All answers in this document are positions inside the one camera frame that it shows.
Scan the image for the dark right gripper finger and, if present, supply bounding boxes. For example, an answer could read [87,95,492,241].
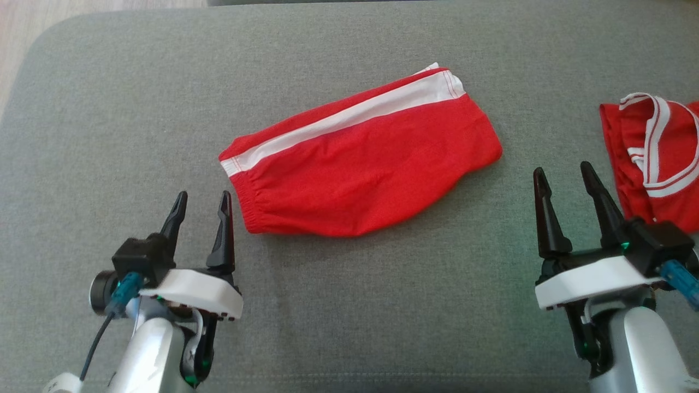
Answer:
[533,166,574,261]
[579,160,630,250]

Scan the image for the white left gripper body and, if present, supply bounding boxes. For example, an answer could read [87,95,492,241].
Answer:
[139,268,244,322]

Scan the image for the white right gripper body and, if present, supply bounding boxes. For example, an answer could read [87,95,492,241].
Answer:
[535,254,666,312]

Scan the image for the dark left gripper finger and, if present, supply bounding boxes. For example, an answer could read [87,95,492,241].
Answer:
[205,190,236,275]
[159,190,189,258]

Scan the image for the red jersey with white sleeves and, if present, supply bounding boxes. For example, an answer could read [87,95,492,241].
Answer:
[599,92,699,235]

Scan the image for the red mesh shorts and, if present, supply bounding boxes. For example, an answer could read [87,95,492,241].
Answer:
[218,61,503,239]

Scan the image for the grey sofa seat cushion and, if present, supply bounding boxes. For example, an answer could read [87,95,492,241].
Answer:
[0,0,699,393]

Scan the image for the black cable, teal plug, left arm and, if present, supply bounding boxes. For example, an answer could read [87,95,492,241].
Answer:
[79,271,146,383]

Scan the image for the black cable, teal plug, arm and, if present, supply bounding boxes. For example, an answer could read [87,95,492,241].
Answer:
[79,271,146,383]
[658,259,699,313]

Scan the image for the black cable, teal plug, right arm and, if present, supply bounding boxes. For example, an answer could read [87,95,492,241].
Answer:
[658,259,699,313]

